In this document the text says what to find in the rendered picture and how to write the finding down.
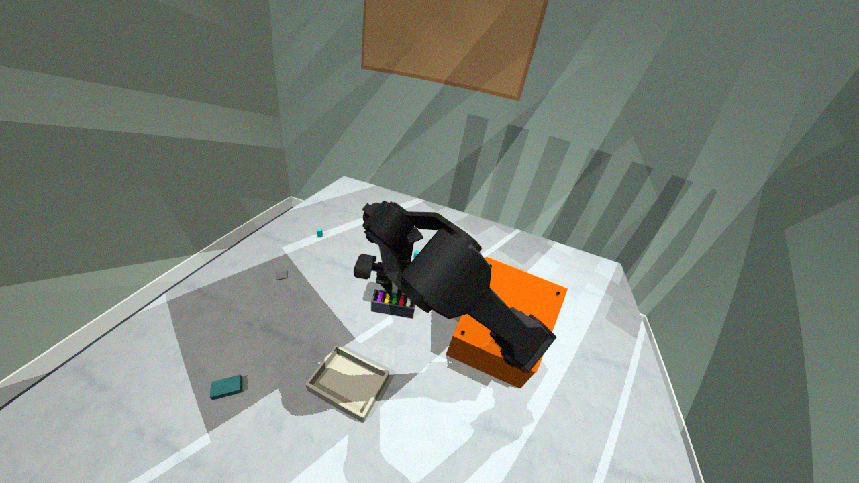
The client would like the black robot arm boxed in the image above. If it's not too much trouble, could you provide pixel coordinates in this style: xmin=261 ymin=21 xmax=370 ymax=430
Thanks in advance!
xmin=362 ymin=201 xmax=557 ymax=373

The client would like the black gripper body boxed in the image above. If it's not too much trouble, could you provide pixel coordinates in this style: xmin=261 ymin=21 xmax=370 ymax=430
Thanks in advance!
xmin=354 ymin=251 xmax=413 ymax=281

